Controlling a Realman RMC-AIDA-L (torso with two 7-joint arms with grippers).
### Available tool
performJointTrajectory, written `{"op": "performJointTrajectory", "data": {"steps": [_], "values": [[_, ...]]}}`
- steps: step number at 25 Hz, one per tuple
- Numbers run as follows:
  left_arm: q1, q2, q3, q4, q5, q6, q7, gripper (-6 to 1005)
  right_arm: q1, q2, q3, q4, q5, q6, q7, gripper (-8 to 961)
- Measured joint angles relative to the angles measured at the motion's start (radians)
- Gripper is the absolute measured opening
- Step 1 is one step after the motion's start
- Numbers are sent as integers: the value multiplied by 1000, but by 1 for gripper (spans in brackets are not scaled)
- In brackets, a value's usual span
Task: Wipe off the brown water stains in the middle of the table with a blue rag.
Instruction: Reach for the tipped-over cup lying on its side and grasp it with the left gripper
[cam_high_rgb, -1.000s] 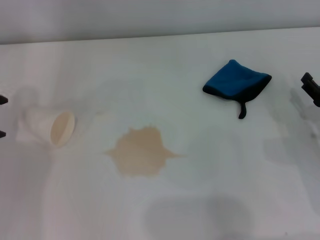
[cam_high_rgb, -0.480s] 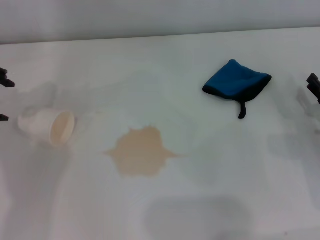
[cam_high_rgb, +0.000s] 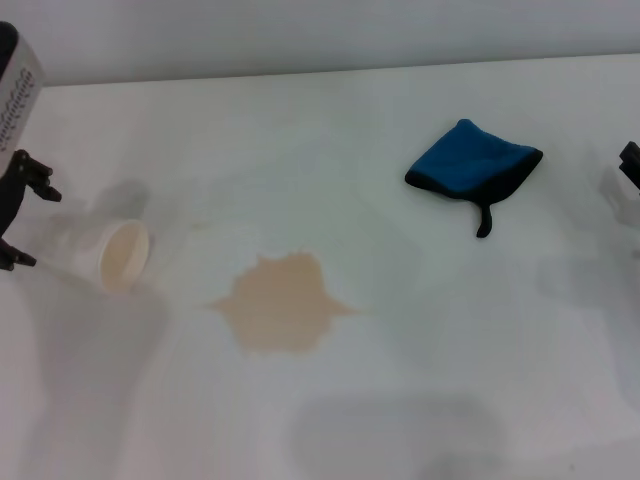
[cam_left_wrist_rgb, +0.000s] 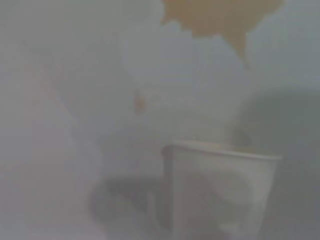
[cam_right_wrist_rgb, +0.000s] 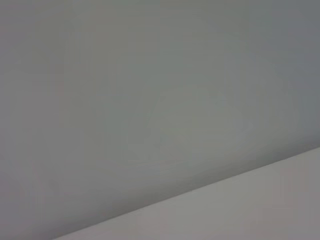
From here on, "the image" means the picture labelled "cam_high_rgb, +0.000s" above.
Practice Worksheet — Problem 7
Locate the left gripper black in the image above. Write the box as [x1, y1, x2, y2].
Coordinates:
[0, 148, 63, 273]

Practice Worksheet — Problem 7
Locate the white paper cup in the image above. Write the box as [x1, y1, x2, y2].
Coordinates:
[59, 218, 150, 297]

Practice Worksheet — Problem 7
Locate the blue rag with black edge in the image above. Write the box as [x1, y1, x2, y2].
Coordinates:
[403, 118, 545, 239]

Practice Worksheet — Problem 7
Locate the brown liquid stain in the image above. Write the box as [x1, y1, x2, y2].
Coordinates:
[202, 250, 364, 354]

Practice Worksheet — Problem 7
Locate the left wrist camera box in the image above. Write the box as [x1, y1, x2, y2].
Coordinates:
[0, 22, 46, 176]

